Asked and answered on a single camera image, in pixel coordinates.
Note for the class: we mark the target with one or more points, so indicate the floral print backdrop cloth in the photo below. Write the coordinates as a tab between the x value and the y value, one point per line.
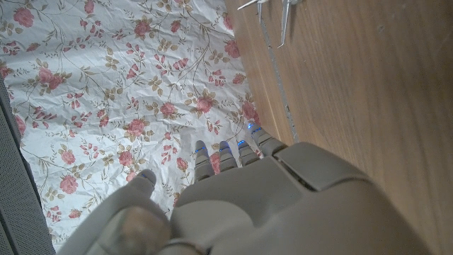
106	71

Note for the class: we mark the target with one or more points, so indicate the white toy airplane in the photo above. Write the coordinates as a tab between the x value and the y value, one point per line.
285	17

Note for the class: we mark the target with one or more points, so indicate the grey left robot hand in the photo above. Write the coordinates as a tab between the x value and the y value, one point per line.
283	205

